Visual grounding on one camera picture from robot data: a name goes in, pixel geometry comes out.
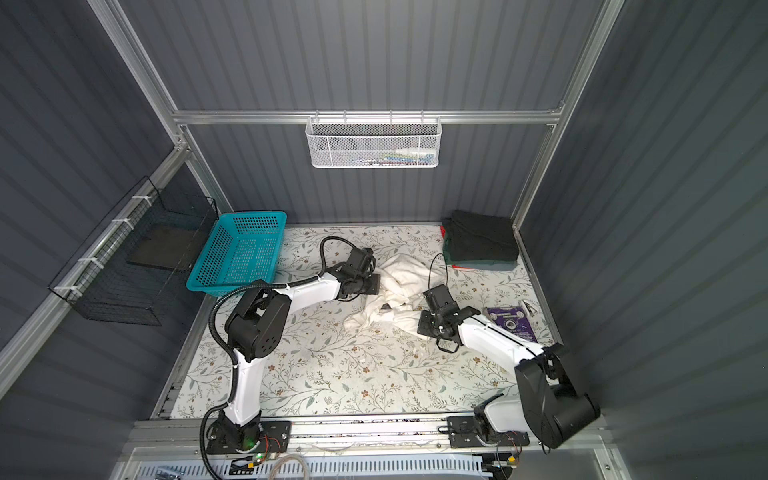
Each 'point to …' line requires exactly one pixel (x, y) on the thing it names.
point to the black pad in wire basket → (170, 247)
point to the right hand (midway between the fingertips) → (428, 326)
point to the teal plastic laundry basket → (234, 251)
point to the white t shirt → (399, 299)
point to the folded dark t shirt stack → (479, 241)
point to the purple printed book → (514, 321)
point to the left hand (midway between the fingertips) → (377, 282)
